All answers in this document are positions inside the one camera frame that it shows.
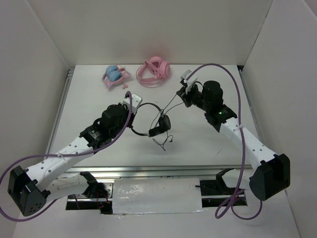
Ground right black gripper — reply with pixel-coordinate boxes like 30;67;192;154
176;82;211;112

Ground black wired headphones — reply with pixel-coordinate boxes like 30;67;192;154
129;94;184;151

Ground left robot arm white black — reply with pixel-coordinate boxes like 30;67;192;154
6;99;141;221

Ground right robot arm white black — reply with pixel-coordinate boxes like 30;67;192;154
176;80;290;201

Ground pink blue cat-ear headphones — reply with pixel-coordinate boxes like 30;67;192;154
102;64;131;89

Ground pink gaming headphones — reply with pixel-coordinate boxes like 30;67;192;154
136;56;171;88

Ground white taped cover sheet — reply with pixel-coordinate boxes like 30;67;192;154
112;178;203;214

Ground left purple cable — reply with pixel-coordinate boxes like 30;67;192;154
0;91;133;222

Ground purple cable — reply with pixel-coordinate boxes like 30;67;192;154
185;63;264;220
0;91;133;222

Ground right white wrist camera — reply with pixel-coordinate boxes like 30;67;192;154
181;70;198;94

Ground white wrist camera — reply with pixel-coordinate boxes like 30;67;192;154
181;70;198;94
122;93;143;114

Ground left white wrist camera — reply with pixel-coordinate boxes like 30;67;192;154
122;93;143;114

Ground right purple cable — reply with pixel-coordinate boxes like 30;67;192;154
185;63;264;220

